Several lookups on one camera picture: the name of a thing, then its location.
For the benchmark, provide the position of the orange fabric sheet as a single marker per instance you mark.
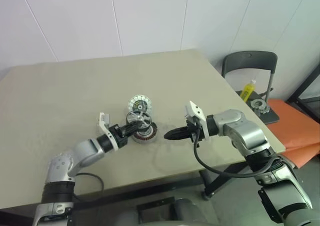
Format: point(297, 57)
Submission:
point(295, 126)

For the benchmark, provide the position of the yellow plastic bottle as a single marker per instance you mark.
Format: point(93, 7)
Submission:
point(247, 91)

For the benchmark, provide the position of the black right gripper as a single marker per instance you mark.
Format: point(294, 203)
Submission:
point(192, 132)

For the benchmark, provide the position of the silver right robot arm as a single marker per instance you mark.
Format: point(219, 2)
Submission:
point(250, 133)

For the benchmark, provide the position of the black table frame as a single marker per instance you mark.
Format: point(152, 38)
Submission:
point(215, 183)

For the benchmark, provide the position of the black rectangular bracket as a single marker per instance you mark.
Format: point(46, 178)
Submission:
point(155, 201)

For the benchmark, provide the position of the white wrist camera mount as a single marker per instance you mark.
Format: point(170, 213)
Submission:
point(195, 109)
point(101, 118)

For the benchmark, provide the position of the grey robot torso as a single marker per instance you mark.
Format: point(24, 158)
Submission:
point(225, 219)

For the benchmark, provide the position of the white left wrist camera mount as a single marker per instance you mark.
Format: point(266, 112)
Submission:
point(101, 118)

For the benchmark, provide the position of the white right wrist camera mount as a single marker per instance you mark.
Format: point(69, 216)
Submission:
point(195, 109)

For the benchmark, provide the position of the black metal frame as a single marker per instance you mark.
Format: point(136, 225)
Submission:
point(303, 82)

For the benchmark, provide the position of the dark grey folding chair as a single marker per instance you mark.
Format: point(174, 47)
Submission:
point(250, 58)

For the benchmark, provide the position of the round silver motor lid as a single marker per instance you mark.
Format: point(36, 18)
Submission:
point(140, 102)

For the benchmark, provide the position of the silver spoked rotor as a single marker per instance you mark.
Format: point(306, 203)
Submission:
point(142, 117)

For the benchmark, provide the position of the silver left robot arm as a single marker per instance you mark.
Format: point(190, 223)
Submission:
point(82, 151)

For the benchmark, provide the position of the grey rounded housing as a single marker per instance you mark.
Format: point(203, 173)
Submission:
point(190, 208)

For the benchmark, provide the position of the motor housing with copper windings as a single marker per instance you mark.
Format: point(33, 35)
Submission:
point(147, 137)

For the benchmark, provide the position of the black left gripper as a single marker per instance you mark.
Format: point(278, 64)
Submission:
point(120, 136)

